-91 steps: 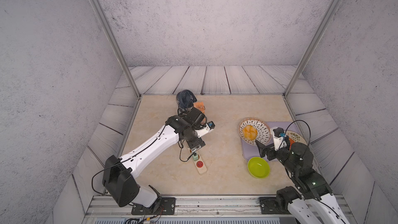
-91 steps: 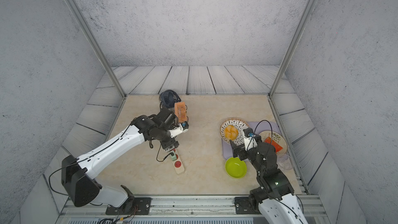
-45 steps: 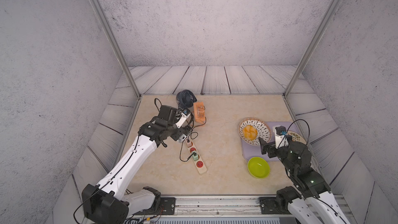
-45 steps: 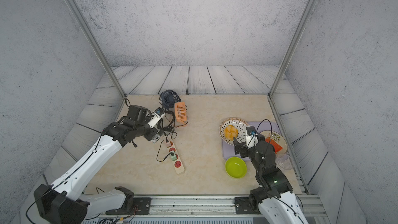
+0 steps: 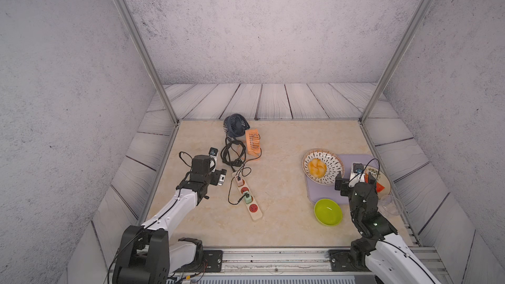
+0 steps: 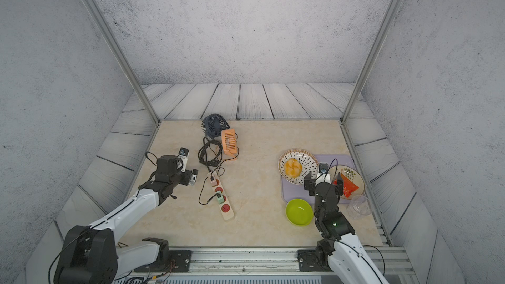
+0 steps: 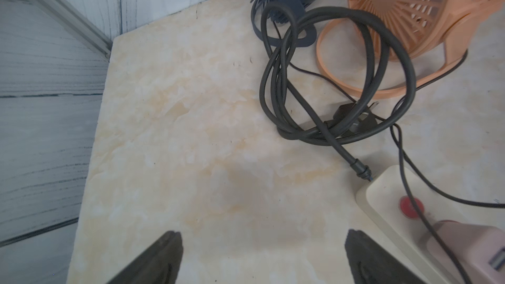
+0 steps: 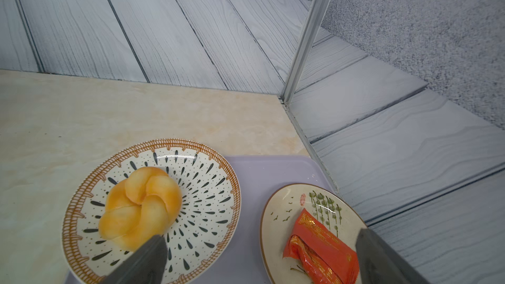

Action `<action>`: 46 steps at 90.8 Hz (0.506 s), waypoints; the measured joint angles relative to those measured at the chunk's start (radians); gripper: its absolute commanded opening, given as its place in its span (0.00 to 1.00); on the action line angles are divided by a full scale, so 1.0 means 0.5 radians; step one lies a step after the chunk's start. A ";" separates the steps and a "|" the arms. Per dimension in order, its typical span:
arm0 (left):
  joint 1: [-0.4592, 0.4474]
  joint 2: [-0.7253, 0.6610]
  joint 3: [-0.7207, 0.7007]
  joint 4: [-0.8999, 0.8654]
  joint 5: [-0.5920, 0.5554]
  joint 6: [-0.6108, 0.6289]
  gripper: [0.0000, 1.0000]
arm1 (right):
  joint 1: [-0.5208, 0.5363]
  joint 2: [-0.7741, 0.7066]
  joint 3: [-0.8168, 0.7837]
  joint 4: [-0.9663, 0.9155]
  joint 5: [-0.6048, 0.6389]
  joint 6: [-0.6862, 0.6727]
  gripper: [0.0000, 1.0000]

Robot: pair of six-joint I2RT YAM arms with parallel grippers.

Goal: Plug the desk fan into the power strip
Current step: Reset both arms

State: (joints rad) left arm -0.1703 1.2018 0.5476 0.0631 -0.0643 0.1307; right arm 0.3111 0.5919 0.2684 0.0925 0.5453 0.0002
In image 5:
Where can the orange desk fan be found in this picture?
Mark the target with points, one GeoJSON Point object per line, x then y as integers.
{"type": "Point", "coordinates": [252, 137]}

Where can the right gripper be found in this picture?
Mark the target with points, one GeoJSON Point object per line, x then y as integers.
{"type": "Point", "coordinates": [343, 183]}

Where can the patterned plate with brown rim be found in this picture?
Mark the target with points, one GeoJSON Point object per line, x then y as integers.
{"type": "Point", "coordinates": [332, 161]}

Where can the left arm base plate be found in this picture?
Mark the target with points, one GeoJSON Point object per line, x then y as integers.
{"type": "Point", "coordinates": [207, 261]}

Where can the yellow bread roll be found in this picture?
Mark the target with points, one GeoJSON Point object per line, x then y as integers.
{"type": "Point", "coordinates": [317, 168]}

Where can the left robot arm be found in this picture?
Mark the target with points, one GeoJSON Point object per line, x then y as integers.
{"type": "Point", "coordinates": [145, 254]}

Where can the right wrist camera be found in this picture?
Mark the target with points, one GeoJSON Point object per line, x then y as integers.
{"type": "Point", "coordinates": [357, 174]}

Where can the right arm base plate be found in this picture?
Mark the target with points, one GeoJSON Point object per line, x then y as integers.
{"type": "Point", "coordinates": [347, 261]}

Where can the clear plastic cup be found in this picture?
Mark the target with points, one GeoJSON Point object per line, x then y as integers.
{"type": "Point", "coordinates": [390, 206]}

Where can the aluminium mounting rail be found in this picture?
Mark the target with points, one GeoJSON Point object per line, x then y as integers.
{"type": "Point", "coordinates": [274, 265]}

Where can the dark blue desk fan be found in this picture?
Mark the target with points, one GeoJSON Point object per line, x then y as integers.
{"type": "Point", "coordinates": [235, 126]}

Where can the white red power strip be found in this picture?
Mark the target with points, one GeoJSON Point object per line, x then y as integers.
{"type": "Point", "coordinates": [253, 209]}

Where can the red snack packet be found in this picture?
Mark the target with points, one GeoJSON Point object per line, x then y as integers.
{"type": "Point", "coordinates": [379, 187]}

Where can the pink USB charger plug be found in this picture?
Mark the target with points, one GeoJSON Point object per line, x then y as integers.
{"type": "Point", "coordinates": [239, 181]}

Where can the lime green bowl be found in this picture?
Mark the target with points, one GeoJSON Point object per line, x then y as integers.
{"type": "Point", "coordinates": [328, 212]}

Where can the floral plate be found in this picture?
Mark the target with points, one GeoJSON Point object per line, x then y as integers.
{"type": "Point", "coordinates": [382, 179]}

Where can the lavender tray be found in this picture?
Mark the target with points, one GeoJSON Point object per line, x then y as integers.
{"type": "Point", "coordinates": [317, 191]}

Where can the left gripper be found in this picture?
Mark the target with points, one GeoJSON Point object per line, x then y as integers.
{"type": "Point", "coordinates": [216, 178]}

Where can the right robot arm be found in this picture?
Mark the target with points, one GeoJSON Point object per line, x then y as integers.
{"type": "Point", "coordinates": [380, 250]}

